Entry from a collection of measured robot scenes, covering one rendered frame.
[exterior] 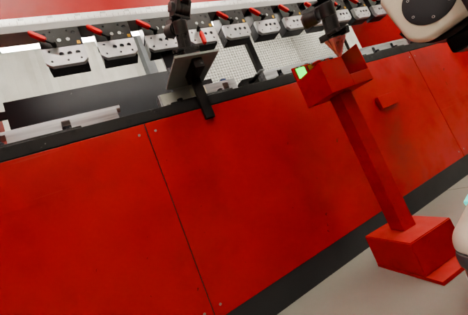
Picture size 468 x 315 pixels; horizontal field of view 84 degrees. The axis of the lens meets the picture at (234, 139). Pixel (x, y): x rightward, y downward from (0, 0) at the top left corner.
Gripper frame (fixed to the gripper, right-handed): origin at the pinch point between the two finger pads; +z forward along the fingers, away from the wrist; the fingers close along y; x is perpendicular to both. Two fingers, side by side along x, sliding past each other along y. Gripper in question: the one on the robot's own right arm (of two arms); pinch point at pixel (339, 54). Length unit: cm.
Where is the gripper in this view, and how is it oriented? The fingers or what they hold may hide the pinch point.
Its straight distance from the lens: 115.0
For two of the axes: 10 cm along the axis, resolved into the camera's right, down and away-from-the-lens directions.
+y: -3.5, 0.0, 9.4
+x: -8.8, 3.4, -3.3
